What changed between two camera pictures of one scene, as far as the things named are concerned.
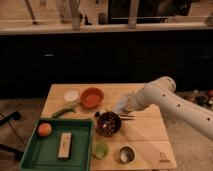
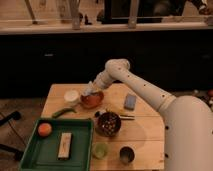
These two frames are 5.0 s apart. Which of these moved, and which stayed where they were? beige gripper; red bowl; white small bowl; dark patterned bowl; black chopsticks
Moved: beige gripper
Stayed: black chopsticks; white small bowl; red bowl; dark patterned bowl
